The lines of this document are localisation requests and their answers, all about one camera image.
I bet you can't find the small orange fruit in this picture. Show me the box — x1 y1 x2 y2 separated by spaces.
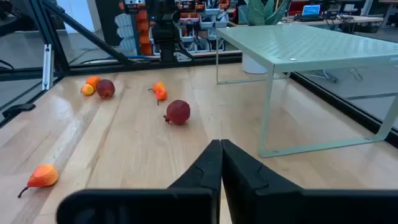
85 75 101 91

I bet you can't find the orange white bin tower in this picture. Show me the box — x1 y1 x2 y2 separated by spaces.
114 0 153 57

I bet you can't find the white plant pot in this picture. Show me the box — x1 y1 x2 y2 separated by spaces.
241 53 269 75

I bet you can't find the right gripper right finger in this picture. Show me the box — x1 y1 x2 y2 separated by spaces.
220 139 398 224

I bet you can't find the wooden desk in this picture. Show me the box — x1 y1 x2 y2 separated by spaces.
278 14 385 27

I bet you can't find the dark red plum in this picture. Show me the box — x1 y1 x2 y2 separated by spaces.
162 99 192 126

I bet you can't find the storage rack with bins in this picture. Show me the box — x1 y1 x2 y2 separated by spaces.
174 0 231 52

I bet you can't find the open laptop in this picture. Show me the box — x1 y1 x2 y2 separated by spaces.
301 4 322 17

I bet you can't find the silver metal bracket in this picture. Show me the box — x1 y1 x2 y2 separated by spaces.
42 43 54 91

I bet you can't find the black clamp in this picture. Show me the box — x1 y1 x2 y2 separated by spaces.
1 103 37 119

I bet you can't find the green snake plant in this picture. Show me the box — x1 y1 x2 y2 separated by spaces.
238 0 292 26

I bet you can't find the pale green perforated shelf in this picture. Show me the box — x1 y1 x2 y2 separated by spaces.
215 24 398 159

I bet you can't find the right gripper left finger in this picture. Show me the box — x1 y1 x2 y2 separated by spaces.
55 139 223 224

